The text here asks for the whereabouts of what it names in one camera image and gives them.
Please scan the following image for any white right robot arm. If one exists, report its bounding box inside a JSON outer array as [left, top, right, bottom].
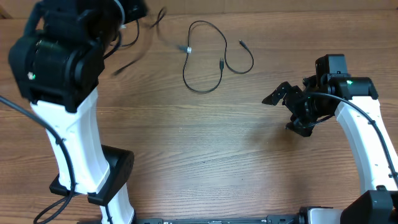
[[262, 54, 397, 224]]

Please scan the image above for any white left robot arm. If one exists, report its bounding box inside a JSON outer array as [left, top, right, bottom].
[[8, 0, 147, 223]]

